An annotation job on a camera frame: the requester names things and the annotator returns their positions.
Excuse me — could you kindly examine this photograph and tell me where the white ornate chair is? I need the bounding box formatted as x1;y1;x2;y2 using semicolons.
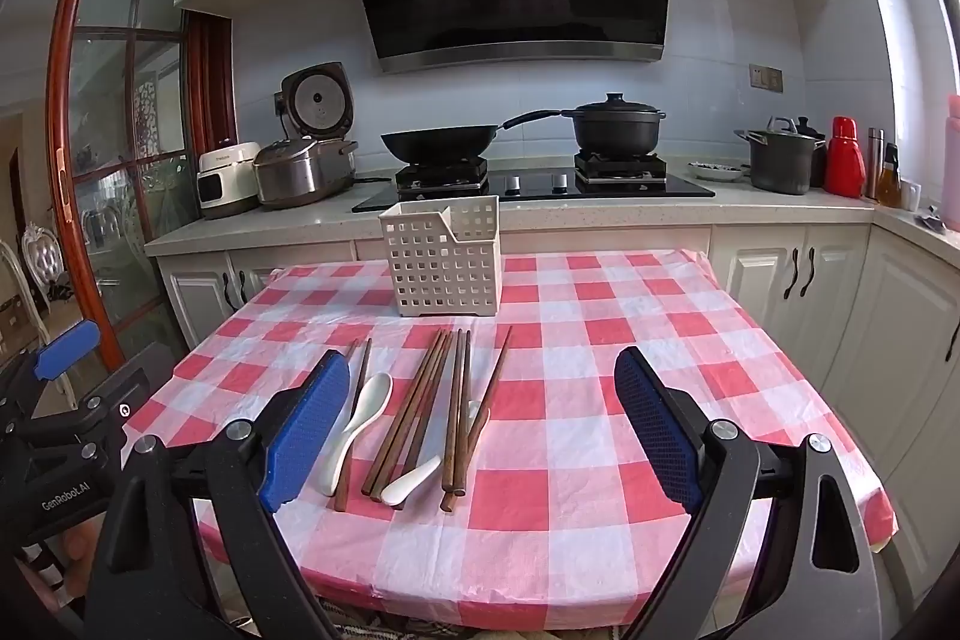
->
0;220;62;341

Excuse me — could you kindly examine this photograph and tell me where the grey lidded stockpot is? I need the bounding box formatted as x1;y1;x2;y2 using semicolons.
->
733;116;826;196

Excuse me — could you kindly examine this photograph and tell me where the person's left hand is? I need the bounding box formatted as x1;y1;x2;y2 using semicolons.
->
60;518;98;566

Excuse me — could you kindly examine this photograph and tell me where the small white dish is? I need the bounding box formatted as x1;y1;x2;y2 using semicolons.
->
688;160;751;185

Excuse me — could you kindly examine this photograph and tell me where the white perforated plastic basket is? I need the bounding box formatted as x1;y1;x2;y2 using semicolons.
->
379;195;501;319

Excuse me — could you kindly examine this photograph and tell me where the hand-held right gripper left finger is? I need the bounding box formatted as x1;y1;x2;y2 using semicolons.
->
84;349;352;640

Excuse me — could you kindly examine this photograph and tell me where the pink bottle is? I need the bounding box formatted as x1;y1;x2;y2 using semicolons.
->
941;94;960;229

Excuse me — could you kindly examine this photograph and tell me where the silver rice cooker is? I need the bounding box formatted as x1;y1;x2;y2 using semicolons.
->
253;61;359;210

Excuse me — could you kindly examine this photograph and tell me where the black kettle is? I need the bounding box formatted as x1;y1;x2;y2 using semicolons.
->
793;115;828;187

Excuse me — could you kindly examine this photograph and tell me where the red thermos bottle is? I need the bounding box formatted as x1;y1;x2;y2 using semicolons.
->
823;116;867;196

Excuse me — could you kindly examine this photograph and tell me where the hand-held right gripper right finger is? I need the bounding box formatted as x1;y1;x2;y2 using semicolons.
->
613;346;884;640

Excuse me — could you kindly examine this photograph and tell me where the pink checkered tablecloth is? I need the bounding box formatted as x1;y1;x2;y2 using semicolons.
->
120;248;897;611

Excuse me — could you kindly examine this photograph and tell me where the amber oil bottle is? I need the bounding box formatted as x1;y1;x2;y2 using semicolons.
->
877;143;903;208

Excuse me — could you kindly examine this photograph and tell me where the black lidded cooking pot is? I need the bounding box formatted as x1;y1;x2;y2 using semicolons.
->
561;92;668;157

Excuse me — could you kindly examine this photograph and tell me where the white ceramic spoon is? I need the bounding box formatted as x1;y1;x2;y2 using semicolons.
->
380;400;485;507
316;372;394;497

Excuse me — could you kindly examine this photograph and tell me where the wooden framed glass door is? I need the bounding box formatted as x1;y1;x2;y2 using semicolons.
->
46;0;237;367

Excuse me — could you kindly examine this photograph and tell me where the black glass gas cooktop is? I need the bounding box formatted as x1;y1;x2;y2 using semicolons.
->
351;151;717;214

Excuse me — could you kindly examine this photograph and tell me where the steel thermos bottle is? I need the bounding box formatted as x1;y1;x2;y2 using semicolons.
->
866;126;886;200

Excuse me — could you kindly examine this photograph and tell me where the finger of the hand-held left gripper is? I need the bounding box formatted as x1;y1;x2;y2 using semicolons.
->
0;320;102;416
30;368;152;432

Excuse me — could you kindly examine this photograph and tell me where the small white kitchen appliance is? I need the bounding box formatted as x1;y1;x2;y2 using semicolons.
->
196;141;262;221

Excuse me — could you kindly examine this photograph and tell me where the bunch of wooden chopsticks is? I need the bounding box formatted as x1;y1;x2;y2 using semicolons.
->
334;325;514;513

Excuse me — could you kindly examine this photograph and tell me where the black frying pan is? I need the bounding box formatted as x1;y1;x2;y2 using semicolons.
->
380;110;563;165

